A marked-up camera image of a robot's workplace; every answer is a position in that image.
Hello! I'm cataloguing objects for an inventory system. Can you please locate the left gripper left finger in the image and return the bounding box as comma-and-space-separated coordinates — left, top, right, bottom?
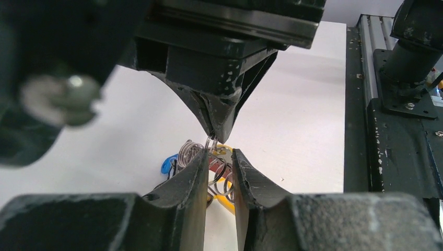
1, 150, 208, 250

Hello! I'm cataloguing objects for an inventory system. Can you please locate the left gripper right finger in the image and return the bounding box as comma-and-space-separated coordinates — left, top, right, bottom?
232, 149, 442, 250

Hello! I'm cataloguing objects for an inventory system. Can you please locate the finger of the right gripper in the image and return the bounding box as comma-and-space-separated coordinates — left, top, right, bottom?
234, 50, 278, 120
135, 38, 242, 143

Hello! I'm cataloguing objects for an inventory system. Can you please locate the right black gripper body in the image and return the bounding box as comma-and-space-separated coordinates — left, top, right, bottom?
119, 1, 325, 70

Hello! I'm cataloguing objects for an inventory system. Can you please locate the metal key organizer ring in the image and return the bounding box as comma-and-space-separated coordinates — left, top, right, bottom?
160, 133, 239, 215

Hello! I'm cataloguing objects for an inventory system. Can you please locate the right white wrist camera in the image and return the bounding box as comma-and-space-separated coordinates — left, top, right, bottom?
18, 75, 101, 127

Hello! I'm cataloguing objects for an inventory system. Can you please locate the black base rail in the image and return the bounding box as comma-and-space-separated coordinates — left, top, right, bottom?
344, 15, 442, 227

